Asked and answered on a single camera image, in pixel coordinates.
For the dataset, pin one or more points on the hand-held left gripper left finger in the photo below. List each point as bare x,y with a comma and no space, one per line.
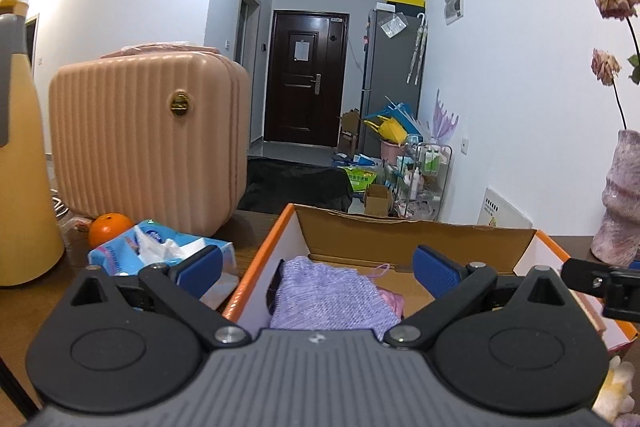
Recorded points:
205,264

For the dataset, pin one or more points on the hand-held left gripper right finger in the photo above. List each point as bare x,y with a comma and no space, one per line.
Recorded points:
437,272

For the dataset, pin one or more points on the orange cardboard box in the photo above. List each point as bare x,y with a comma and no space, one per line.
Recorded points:
400,242

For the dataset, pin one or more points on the pink satin scrunchie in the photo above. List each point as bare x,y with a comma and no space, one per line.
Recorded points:
392,302

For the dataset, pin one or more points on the yellow alpaca plush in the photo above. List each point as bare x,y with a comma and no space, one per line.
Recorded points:
615,387

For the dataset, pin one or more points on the purple knit cloth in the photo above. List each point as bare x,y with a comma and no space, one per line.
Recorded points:
325,297

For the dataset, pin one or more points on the pink textured vase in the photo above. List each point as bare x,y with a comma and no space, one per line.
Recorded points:
620,207

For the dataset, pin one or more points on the blue tissue pack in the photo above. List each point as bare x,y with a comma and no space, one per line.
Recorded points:
125,252

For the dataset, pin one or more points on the white leaning board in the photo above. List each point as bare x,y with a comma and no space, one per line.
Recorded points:
505,209

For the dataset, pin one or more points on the metal rack cart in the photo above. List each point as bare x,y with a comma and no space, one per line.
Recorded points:
425,177

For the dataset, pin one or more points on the orange fruit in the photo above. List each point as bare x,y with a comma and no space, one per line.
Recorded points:
107,229

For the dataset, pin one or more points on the green printed bag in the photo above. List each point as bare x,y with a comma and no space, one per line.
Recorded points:
361,181

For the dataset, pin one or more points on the dark cloth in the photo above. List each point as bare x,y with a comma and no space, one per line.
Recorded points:
300,187

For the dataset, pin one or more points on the pink bucket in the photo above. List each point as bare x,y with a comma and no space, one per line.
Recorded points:
392,151

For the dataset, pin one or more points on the pink ribbed suitcase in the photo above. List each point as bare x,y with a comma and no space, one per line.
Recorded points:
150,147

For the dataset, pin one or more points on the clear wrapped snack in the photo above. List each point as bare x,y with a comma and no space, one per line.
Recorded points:
75,237

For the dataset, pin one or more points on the pile of blue yellow bags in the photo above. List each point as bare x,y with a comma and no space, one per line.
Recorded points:
392,124

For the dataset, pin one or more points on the brown floor carton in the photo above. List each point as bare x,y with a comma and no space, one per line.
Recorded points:
349,132

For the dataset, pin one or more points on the dark brown entrance door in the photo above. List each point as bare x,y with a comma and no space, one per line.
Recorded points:
300,107

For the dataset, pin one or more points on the grey side door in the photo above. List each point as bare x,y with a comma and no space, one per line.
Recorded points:
247,72

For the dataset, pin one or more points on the yellow thermos jug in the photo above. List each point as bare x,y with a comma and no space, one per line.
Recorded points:
25,182

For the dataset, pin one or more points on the grey refrigerator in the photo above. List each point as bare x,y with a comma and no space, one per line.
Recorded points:
395,72

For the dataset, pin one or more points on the white folded umbrella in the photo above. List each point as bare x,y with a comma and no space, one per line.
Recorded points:
417,52

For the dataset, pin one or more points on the white paper sheet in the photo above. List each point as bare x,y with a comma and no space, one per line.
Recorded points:
302,51

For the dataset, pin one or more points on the clear plastic bag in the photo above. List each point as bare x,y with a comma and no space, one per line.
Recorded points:
392,26

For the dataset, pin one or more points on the yellow black box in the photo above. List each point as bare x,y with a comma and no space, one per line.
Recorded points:
405,1

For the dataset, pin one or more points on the white wall socket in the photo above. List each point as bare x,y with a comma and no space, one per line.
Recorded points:
465,145

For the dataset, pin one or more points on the purple wall decoration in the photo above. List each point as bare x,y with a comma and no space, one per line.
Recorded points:
445,117

